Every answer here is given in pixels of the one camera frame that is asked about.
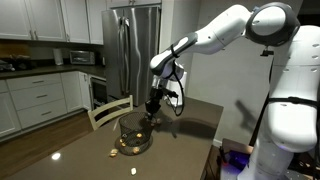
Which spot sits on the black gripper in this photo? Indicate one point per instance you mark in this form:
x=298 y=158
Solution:
x=156 y=98

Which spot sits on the black mesh basket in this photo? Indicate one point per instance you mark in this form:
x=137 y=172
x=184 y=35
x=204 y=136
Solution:
x=133 y=128

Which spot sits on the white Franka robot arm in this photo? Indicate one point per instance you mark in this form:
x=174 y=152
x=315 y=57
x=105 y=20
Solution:
x=290 y=123

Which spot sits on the small golden snack piece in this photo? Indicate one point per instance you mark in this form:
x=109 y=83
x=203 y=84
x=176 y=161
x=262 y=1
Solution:
x=135 y=150
x=123 y=144
x=133 y=171
x=113 y=152
x=139 y=135

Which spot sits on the white paper towel roll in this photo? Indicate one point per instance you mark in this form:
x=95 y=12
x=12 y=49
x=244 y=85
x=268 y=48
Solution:
x=178 y=88

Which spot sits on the light wooden chair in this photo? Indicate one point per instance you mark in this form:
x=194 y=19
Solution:
x=110 y=109

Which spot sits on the black undercounter cooler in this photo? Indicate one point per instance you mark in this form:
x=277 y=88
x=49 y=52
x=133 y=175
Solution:
x=99 y=93

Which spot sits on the stainless steel refrigerator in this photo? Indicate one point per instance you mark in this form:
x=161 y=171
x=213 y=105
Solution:
x=131 y=53

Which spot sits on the black and orange tool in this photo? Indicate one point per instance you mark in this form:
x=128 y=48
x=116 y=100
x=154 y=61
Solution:
x=224 y=157

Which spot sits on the paper roll on stand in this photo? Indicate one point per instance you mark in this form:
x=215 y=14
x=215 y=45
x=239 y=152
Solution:
x=57 y=56

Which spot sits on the dark kitchen countertop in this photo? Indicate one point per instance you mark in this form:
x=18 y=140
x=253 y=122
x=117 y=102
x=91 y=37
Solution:
x=50 y=70

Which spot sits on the white lower kitchen cabinets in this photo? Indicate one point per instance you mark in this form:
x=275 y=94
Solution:
x=36 y=100

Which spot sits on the white kitchen cabinets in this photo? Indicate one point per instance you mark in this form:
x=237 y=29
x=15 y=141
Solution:
x=46 y=20
x=36 y=100

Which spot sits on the white upper kitchen cabinets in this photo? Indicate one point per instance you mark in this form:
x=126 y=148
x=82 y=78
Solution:
x=46 y=20

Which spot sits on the pile of dishes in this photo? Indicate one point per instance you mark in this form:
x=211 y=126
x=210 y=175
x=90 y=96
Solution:
x=15 y=63

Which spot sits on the wooden cutting board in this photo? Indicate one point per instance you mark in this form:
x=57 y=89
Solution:
x=8 y=49

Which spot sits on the perforated robot mounting plate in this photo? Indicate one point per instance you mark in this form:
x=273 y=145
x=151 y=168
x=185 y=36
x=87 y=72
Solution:
x=301 y=166

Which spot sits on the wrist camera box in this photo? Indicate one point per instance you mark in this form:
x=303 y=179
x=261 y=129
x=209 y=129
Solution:
x=170 y=93

